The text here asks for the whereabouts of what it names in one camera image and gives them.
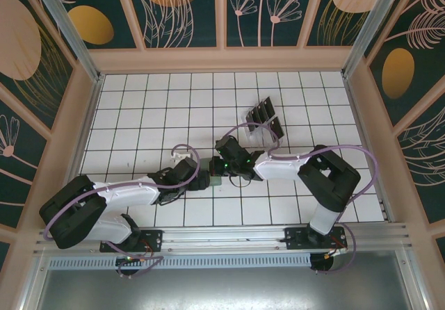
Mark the black VIP card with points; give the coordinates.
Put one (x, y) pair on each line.
(268, 105)
(277, 128)
(263, 110)
(257, 114)
(251, 117)

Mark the aluminium mounting rail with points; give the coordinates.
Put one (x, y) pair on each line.
(222, 235)

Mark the green blue card holder wallet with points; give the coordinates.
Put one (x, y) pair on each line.
(216, 181)

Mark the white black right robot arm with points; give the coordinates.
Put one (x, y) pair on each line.
(330, 178)

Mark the clear acrylic card stand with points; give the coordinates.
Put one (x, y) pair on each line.
(259, 136)

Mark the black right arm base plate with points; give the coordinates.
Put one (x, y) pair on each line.
(295, 237)

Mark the aluminium frame post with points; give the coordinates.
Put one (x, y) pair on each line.
(372, 25)
(69, 32)

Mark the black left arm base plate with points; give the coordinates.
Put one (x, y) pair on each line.
(153, 237)

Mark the grey metal sheet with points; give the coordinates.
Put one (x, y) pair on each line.
(222, 289)

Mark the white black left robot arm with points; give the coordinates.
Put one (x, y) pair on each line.
(73, 216)

